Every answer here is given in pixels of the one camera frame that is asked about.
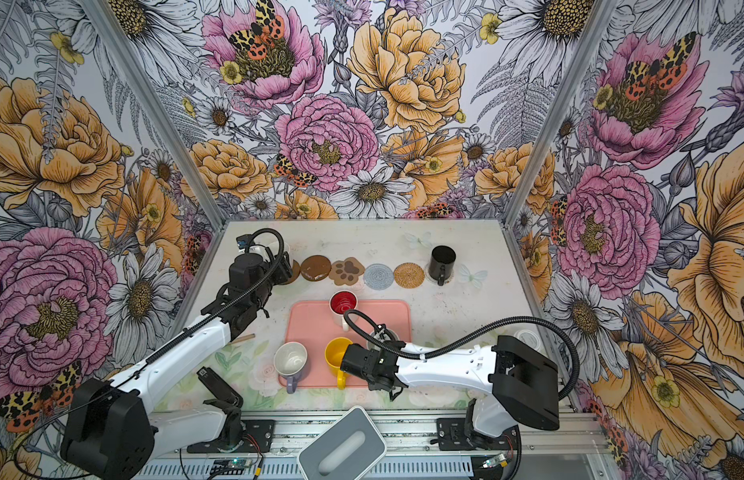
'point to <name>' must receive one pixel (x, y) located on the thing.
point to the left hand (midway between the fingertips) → (278, 264)
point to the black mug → (441, 263)
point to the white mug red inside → (340, 302)
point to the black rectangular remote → (219, 387)
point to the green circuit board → (233, 466)
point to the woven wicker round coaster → (408, 275)
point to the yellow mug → (334, 352)
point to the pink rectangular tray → (396, 315)
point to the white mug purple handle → (289, 359)
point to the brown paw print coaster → (346, 271)
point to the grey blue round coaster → (378, 276)
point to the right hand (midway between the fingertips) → (390, 382)
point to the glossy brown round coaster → (315, 268)
